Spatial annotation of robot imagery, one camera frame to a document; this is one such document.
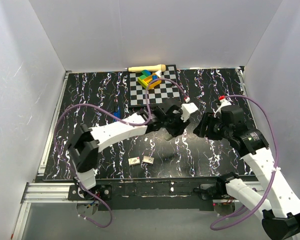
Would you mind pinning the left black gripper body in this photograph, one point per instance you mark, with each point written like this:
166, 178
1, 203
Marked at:
175, 125

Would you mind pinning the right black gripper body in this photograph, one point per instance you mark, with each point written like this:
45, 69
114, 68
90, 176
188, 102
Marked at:
216, 130

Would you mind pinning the blue stapler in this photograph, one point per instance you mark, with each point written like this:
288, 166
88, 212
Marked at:
116, 112

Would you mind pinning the grey beige stapler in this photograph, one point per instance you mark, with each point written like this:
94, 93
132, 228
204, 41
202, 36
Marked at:
168, 137

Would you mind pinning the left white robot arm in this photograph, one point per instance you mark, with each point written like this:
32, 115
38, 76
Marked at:
88, 142

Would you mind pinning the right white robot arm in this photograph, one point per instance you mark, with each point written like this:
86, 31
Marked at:
278, 207

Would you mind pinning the black white checkerboard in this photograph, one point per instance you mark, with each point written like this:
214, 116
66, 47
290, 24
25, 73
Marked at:
156, 95

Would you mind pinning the black chess pawn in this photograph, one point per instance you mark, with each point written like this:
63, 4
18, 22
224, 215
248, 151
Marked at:
174, 83

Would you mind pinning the right staple box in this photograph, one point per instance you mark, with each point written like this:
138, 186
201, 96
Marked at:
148, 160

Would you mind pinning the staple box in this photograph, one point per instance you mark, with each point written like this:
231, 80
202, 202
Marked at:
148, 160
134, 161

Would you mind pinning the left staple box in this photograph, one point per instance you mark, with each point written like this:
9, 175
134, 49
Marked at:
134, 161

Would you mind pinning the cream toy microphone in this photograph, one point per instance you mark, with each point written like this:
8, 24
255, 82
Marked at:
150, 68

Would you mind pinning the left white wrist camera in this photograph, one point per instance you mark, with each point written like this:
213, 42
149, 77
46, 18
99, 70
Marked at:
187, 108

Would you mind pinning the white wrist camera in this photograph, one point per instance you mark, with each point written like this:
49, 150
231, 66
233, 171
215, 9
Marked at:
187, 108
223, 103

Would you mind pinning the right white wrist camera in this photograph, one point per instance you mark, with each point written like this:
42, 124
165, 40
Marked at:
223, 103

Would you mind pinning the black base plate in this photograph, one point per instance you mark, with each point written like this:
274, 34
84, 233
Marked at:
152, 193

